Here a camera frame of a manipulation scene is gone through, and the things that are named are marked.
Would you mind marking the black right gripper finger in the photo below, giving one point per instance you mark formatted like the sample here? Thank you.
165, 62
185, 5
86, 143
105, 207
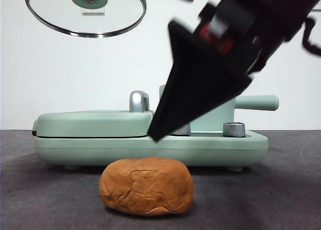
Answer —
213, 89
175, 77

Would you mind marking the brown potato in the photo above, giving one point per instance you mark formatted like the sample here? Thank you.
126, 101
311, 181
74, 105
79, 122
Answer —
146, 187

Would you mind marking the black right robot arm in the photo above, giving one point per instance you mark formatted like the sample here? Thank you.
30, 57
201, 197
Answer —
276, 14

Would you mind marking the silver control knob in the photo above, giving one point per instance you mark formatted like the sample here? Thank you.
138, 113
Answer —
185, 131
233, 129

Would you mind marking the green breakfast machine base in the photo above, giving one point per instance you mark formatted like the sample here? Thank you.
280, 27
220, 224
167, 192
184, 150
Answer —
125, 152

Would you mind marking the green griddle cover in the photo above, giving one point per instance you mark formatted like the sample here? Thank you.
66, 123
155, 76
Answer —
92, 124

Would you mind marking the white wall socket plate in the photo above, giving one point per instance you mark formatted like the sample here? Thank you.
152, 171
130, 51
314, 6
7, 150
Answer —
92, 14

